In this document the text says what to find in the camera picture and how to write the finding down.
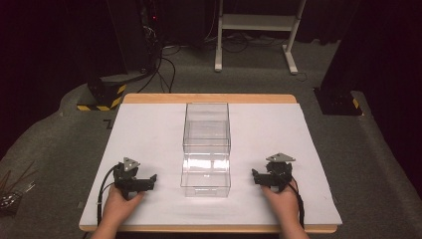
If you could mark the black stand with dark base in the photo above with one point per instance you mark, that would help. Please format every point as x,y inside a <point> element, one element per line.
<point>341,99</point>

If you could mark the black stand with striped base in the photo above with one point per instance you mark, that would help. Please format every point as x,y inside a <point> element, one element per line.
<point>106,91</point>

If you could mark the wooden table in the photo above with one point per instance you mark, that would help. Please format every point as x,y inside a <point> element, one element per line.
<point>209,98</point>

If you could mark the clear plastic drawer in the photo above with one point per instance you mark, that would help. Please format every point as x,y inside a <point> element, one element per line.
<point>205,176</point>

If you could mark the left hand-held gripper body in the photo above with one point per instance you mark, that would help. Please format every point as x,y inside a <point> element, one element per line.
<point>130,183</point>

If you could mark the person's right hand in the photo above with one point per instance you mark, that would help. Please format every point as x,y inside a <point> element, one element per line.
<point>282,204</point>

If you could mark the white table cover sheet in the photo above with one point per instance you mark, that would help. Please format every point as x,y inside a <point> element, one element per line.
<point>152,139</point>

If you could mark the person's left hand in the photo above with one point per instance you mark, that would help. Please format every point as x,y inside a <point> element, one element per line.
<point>118,207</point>

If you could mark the white metal stand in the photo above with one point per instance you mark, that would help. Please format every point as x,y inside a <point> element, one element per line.
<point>255,22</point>

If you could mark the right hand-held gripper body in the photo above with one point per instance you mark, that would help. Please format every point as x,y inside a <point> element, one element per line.
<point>274,176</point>

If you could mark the clear plastic drawer box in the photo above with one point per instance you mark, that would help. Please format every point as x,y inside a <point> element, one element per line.
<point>206,127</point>

